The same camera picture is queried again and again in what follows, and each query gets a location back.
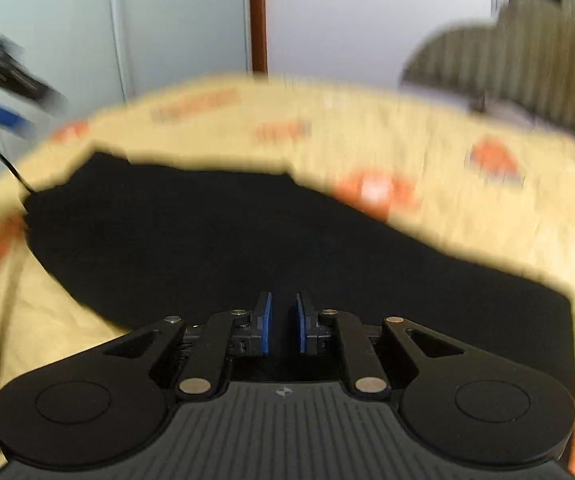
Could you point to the olive padded headboard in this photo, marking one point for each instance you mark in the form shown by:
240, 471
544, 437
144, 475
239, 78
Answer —
527, 55

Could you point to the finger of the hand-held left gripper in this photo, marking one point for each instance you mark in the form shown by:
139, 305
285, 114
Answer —
2, 115

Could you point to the white flower print wardrobe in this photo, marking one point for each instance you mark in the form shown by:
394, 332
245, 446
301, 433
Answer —
92, 35

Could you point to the black pants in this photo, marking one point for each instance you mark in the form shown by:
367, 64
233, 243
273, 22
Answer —
247, 260

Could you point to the yellow carrot print blanket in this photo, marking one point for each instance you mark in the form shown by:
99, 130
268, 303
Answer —
467, 220

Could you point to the brown wooden wardrobe frame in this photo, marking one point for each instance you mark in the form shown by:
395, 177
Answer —
258, 15

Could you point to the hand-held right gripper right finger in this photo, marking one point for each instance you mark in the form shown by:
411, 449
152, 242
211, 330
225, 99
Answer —
300, 325

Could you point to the beige pillow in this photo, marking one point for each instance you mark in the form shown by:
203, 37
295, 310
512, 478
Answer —
507, 110

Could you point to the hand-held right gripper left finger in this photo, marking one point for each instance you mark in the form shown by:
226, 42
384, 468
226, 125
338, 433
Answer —
266, 325

